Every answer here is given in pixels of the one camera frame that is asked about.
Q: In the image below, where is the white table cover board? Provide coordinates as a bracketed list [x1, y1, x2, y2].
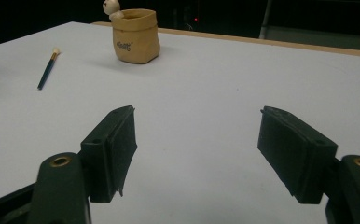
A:
[0, 21, 360, 224]

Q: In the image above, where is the tan pen holder with bear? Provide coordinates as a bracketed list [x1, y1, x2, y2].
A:
[103, 0, 161, 65]

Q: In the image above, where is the white metal desk frame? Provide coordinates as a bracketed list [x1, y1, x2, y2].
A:
[258, 0, 275, 40]

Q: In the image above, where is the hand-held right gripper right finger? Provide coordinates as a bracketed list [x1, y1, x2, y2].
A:
[256, 105, 339, 205]

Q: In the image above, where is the dark-handled paintbrush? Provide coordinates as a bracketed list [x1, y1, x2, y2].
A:
[36, 47, 62, 91]

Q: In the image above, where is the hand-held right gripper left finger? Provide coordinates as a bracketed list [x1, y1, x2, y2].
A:
[80, 105, 138, 203]

